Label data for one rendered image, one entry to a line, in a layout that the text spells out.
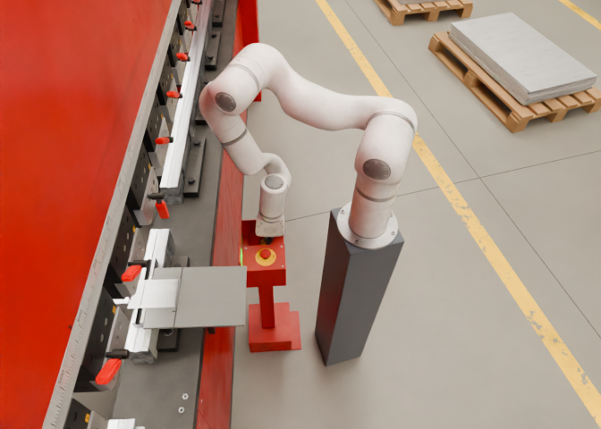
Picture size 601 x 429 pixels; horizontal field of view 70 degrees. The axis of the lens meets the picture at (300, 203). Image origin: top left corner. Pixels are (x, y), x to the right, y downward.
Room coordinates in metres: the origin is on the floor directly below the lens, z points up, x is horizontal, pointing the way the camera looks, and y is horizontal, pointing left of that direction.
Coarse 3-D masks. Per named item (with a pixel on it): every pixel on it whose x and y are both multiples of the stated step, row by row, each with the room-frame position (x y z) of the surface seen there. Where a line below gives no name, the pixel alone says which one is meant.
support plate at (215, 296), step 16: (160, 272) 0.61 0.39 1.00; (176, 272) 0.61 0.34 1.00; (192, 272) 0.61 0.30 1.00; (208, 272) 0.61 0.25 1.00; (224, 272) 0.61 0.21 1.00; (240, 272) 0.62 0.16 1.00; (192, 288) 0.56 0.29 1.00; (208, 288) 0.56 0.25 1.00; (224, 288) 0.56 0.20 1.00; (240, 288) 0.57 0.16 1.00; (192, 304) 0.51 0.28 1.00; (208, 304) 0.51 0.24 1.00; (224, 304) 0.51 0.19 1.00; (240, 304) 0.52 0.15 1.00; (160, 320) 0.46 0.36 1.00; (176, 320) 0.46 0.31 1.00; (192, 320) 0.47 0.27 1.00; (208, 320) 0.47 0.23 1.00; (224, 320) 0.47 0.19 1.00; (240, 320) 0.47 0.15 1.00
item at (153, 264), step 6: (156, 258) 0.65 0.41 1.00; (150, 264) 0.64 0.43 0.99; (156, 264) 0.64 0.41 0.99; (144, 270) 0.61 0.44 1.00; (150, 270) 0.61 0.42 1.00; (144, 276) 0.59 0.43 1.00; (138, 312) 0.49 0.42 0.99; (132, 318) 0.46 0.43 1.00; (138, 318) 0.47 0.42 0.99; (132, 324) 0.45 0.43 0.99; (138, 324) 0.45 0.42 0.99
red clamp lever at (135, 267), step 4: (136, 260) 0.48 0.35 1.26; (140, 260) 0.48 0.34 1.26; (144, 260) 0.48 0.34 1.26; (128, 264) 0.48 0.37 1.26; (132, 264) 0.48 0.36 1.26; (136, 264) 0.47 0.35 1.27; (140, 264) 0.47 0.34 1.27; (144, 264) 0.48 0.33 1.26; (128, 268) 0.45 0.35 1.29; (132, 268) 0.45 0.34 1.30; (136, 268) 0.45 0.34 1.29; (140, 268) 0.46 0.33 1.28; (128, 272) 0.43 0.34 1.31; (132, 272) 0.43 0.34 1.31; (136, 272) 0.44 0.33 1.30; (124, 276) 0.42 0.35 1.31; (128, 276) 0.42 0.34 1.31; (132, 276) 0.42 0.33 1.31; (136, 276) 0.43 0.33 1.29; (124, 280) 0.41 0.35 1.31; (128, 280) 0.41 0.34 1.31; (132, 280) 0.41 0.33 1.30
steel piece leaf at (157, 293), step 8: (152, 280) 0.58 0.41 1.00; (160, 280) 0.58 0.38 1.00; (168, 280) 0.58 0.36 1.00; (176, 280) 0.58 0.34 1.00; (144, 288) 0.55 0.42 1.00; (152, 288) 0.55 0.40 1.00; (160, 288) 0.55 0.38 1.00; (168, 288) 0.56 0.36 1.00; (176, 288) 0.56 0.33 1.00; (144, 296) 0.53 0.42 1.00; (152, 296) 0.53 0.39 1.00; (160, 296) 0.53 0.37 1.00; (168, 296) 0.53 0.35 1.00; (176, 296) 0.52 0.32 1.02; (144, 304) 0.50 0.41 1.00; (152, 304) 0.51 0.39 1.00; (160, 304) 0.51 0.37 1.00; (168, 304) 0.51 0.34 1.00; (176, 304) 0.51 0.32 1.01
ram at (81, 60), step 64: (0, 0) 0.52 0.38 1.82; (64, 0) 0.68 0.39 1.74; (128, 0) 0.97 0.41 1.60; (0, 64) 0.45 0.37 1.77; (64, 64) 0.59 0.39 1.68; (128, 64) 0.85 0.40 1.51; (0, 128) 0.39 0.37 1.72; (64, 128) 0.51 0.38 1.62; (128, 128) 0.73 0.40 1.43; (0, 192) 0.33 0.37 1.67; (64, 192) 0.43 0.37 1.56; (0, 256) 0.27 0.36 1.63; (64, 256) 0.35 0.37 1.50; (0, 320) 0.21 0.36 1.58; (64, 320) 0.27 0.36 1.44; (0, 384) 0.14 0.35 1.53
